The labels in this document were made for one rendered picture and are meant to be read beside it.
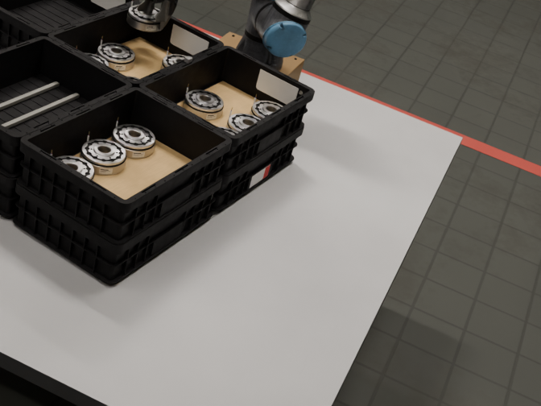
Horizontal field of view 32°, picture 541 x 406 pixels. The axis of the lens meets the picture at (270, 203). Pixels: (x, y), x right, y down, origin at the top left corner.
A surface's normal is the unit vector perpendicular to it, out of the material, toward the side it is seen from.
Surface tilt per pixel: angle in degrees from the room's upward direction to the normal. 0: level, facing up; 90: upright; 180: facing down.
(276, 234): 0
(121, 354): 0
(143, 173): 0
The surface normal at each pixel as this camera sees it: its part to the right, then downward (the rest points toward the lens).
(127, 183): 0.24, -0.79
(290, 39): 0.18, 0.67
